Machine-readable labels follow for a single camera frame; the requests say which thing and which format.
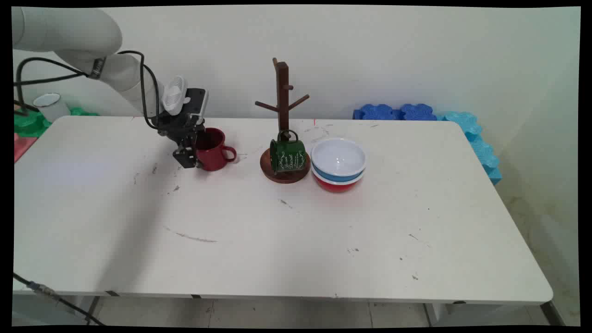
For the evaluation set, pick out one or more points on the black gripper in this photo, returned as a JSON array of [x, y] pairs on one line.
[[178, 128]]

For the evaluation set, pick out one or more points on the red enamel mug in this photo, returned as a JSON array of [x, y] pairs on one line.
[[213, 155]]

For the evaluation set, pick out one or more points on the green enamel mug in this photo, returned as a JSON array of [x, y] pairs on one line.
[[287, 157]]

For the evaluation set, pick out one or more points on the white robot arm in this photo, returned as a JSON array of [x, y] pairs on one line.
[[69, 32]]

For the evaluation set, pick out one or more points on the dark wooden mug tree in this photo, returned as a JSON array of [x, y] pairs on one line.
[[282, 92]]

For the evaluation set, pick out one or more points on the blue bowl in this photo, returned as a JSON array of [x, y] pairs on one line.
[[323, 175]]

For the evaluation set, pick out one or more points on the white bowl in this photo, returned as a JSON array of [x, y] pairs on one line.
[[338, 156]]

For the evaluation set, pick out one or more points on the white enamel cup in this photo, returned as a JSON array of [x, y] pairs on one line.
[[53, 107]]

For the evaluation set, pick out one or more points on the red bowl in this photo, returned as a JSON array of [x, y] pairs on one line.
[[335, 186]]

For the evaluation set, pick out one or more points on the green foam mat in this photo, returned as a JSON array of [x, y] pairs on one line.
[[27, 125]]

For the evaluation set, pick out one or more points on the red foam mat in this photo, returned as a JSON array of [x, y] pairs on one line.
[[23, 144]]

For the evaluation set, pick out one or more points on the dark blue foam mat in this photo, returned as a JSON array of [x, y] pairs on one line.
[[377, 112], [417, 112]]

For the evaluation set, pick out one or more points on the grey metal table leg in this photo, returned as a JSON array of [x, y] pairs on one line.
[[552, 313], [92, 309]]

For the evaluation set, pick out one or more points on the light blue foam mat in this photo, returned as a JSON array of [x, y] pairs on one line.
[[481, 148]]

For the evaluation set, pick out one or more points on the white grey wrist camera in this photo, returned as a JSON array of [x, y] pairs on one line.
[[175, 96]]

